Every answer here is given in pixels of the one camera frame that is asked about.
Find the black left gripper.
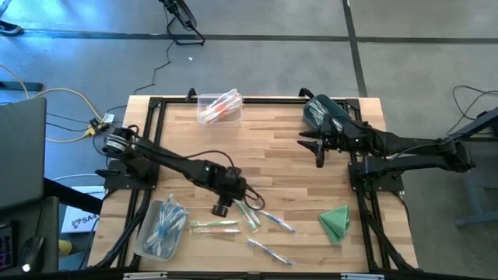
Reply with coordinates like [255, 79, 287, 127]
[202, 165, 249, 218]

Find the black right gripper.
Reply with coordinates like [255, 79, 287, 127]
[297, 114, 370, 169]

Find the blue toothbrush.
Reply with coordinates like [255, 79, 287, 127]
[246, 237, 296, 268]
[153, 205, 182, 250]
[142, 208, 172, 249]
[149, 217, 186, 253]
[163, 209, 188, 244]
[155, 205, 188, 242]
[161, 225, 184, 260]
[146, 212, 184, 254]
[256, 208, 297, 235]
[157, 193, 177, 230]

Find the teal plastic bin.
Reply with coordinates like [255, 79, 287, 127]
[301, 93, 351, 131]

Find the clear shallow plastic tray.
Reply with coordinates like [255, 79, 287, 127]
[134, 193, 190, 262]

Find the green folded cloth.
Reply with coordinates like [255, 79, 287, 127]
[317, 205, 351, 245]

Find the clear plastic container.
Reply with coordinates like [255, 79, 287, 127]
[196, 92, 244, 128]

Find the white metal bar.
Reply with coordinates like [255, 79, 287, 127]
[123, 271, 168, 280]
[341, 273, 386, 280]

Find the white sheet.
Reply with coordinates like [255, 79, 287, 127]
[69, 184, 106, 195]

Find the white printed box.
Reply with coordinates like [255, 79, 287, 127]
[60, 205, 103, 235]

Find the black desk beam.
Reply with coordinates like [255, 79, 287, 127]
[42, 177, 104, 215]

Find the yellow black power connector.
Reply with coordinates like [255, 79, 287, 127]
[82, 112, 117, 138]

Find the blue grey metal table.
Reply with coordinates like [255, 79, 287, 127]
[430, 107, 498, 229]

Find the black desk top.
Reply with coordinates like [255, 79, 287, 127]
[0, 196, 60, 273]

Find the black floor fan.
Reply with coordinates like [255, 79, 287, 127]
[157, 0, 206, 47]

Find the black computer mouse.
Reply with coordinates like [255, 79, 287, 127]
[19, 235, 46, 275]

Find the grey monitor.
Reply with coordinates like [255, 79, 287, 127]
[0, 96, 47, 213]

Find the black keyboard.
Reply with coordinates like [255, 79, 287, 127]
[0, 221, 19, 272]

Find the dark floor bar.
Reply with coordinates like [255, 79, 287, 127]
[0, 81, 44, 93]

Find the person's foot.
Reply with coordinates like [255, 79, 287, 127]
[0, 19, 24, 37]

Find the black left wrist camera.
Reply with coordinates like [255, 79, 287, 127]
[225, 166, 243, 182]

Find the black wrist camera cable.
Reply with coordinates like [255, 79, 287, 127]
[185, 149, 266, 212]

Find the black floor cable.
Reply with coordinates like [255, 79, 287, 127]
[447, 84, 498, 135]
[132, 38, 176, 96]

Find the yellow floor cable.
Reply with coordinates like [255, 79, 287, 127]
[0, 64, 106, 144]

